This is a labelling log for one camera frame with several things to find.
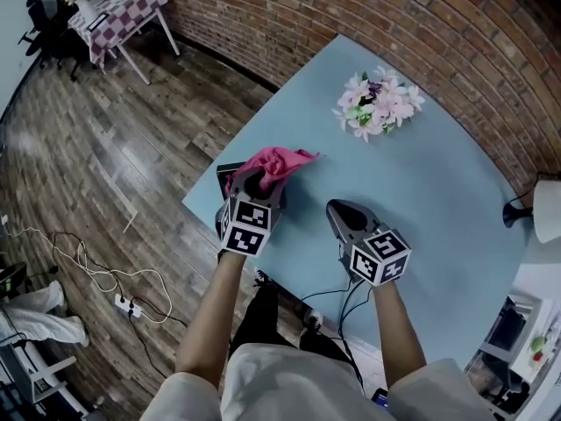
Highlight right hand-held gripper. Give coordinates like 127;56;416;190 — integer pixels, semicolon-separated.
324;198;413;289

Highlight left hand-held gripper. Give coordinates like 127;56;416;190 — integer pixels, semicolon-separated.
214;168;289;259

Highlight pink cloth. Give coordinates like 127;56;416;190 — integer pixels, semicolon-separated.
225;146;322;197

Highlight black keypad device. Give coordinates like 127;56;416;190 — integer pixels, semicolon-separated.
216;161;251;202

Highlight person's left forearm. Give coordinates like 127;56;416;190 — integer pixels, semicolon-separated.
174;252;250;396

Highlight person's right forearm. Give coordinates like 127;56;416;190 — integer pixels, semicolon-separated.
371;281;429;388

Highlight checkered cloth table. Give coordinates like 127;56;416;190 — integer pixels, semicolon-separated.
67;0;181;86

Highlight person's left shoe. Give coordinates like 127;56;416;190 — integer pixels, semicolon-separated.
253;268;276;289

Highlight person's shoe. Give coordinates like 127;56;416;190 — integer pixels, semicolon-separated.
253;268;276;289
301;308;325;338

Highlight person's right shoe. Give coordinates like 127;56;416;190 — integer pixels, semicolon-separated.
301;308;325;338

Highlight pink flowers in white pot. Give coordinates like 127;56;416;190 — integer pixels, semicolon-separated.
331;66;427;144

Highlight pale wooden strip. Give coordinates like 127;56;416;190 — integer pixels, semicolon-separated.
123;199;139;234

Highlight person's black trousers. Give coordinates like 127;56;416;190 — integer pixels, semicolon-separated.
228;278;354;367

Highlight person's white shirt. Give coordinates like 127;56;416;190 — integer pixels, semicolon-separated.
139;342;497;421

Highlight blue screen phone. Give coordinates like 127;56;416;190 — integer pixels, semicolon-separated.
370;388;391;411

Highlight white shade table lamp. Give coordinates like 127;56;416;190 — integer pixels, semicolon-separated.
502;178;561;245

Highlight white shelf unit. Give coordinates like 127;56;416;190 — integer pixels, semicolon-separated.
464;260;561;417

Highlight black framed tablet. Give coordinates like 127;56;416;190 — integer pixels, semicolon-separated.
86;12;110;32

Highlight black office chair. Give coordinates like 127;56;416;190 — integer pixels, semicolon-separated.
17;0;54;59
39;13;89;81

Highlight white vase with flowers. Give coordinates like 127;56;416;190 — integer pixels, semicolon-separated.
63;0;98;22

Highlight black rounded shell object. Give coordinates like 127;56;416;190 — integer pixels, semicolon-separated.
0;261;28;300

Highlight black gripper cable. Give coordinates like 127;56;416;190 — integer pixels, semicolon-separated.
337;294;365;394
300;278;373;304

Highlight white power strip with cables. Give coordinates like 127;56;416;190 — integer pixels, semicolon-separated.
8;227;174;325

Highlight black floor cable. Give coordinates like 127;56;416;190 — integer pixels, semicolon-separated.
52;230;189;381

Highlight white frame table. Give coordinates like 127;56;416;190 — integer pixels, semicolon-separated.
0;339;89;421

